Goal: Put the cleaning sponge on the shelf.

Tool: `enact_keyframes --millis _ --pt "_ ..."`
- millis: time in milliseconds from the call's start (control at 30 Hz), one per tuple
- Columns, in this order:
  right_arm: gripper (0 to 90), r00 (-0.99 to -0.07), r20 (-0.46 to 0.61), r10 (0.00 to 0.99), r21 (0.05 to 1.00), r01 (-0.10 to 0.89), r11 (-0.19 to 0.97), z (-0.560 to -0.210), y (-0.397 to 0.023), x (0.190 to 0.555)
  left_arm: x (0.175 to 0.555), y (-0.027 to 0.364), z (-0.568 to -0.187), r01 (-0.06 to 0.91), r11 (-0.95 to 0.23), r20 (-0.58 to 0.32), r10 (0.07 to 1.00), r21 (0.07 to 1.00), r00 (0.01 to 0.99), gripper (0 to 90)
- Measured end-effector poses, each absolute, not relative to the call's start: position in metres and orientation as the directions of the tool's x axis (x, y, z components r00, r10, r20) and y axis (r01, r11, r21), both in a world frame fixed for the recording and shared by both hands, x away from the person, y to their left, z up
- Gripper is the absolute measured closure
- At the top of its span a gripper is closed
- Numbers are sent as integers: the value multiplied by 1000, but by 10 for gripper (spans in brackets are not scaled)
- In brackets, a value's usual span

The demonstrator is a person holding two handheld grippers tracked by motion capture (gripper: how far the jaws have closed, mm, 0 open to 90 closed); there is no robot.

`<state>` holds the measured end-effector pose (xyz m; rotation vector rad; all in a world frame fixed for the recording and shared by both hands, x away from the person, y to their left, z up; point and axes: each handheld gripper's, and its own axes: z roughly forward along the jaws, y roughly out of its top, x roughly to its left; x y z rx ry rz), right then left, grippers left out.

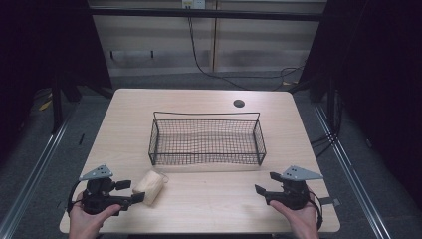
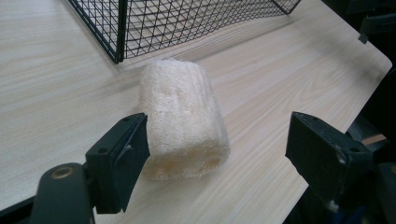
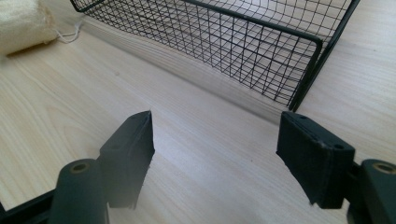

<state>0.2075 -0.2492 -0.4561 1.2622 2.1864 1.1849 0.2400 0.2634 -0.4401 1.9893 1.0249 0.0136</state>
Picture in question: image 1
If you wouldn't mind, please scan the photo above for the black metal stand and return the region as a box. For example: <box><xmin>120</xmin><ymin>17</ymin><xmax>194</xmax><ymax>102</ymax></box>
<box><xmin>50</xmin><ymin>75</ymin><xmax>65</xmax><ymax>134</ymax></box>

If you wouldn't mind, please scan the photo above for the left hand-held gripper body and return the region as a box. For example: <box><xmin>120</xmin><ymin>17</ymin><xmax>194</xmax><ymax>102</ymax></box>
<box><xmin>79</xmin><ymin>164</ymin><xmax>133</xmax><ymax>216</ymax></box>

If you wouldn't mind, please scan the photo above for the person's left hand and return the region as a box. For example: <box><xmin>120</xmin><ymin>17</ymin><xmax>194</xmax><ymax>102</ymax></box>
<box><xmin>68</xmin><ymin>191</ymin><xmax>122</xmax><ymax>239</ymax></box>

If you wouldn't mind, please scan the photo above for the metal floor rail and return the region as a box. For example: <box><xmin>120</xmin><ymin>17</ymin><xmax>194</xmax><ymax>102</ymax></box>
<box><xmin>0</xmin><ymin>106</ymin><xmax>79</xmax><ymax>239</ymax></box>
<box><xmin>312</xmin><ymin>103</ymin><xmax>394</xmax><ymax>239</ymax></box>

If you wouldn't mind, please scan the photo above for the hand-held gripper cable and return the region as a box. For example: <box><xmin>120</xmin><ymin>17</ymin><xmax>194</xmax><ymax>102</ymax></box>
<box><xmin>308</xmin><ymin>190</ymin><xmax>323</xmax><ymax>231</ymax></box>
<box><xmin>66</xmin><ymin>180</ymin><xmax>83</xmax><ymax>214</ymax></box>

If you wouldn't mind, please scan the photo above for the dark curtain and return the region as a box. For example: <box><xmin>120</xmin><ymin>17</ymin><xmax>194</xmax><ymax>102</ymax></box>
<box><xmin>0</xmin><ymin>0</ymin><xmax>113</xmax><ymax>160</ymax></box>
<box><xmin>300</xmin><ymin>0</ymin><xmax>422</xmax><ymax>210</ymax></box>

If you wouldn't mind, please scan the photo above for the yellow floor object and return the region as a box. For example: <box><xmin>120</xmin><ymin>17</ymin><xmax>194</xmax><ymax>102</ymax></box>
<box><xmin>38</xmin><ymin>99</ymin><xmax>54</xmax><ymax>112</ymax></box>

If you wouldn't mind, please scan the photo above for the black wall cable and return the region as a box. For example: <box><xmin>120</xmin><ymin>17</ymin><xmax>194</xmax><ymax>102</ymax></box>
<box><xmin>186</xmin><ymin>15</ymin><xmax>307</xmax><ymax>92</ymax></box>

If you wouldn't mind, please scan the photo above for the white wall outlet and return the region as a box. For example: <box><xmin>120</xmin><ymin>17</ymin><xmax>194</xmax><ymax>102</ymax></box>
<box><xmin>181</xmin><ymin>0</ymin><xmax>207</xmax><ymax>10</ymax></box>

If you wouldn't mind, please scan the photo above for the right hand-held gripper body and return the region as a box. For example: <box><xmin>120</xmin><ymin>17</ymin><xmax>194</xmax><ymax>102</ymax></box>
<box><xmin>265</xmin><ymin>165</ymin><xmax>324</xmax><ymax>211</ymax></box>

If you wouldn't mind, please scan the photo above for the black horizontal bar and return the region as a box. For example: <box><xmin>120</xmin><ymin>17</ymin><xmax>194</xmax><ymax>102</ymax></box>
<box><xmin>89</xmin><ymin>7</ymin><xmax>328</xmax><ymax>22</ymax></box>

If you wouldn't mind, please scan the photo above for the left hand-held gripper cable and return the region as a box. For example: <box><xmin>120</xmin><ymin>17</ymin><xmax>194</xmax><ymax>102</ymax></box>
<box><xmin>66</xmin><ymin>180</ymin><xmax>83</xmax><ymax>214</ymax></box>

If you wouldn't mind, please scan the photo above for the black wire mesh basket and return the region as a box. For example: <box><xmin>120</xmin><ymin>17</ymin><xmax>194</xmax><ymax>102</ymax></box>
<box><xmin>147</xmin><ymin>111</ymin><xmax>268</xmax><ymax>167</ymax></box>

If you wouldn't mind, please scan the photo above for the right hand-held gripper cable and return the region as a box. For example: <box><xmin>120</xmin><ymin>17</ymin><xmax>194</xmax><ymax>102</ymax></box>
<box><xmin>308</xmin><ymin>190</ymin><xmax>323</xmax><ymax>231</ymax></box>

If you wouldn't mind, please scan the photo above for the person's right hand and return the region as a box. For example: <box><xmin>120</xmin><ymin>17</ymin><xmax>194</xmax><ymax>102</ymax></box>
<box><xmin>269</xmin><ymin>194</ymin><xmax>320</xmax><ymax>239</ymax></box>

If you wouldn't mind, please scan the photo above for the grey tape strip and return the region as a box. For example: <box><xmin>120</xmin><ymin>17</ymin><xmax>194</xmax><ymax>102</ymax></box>
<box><xmin>318</xmin><ymin>196</ymin><xmax>341</xmax><ymax>207</ymax></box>

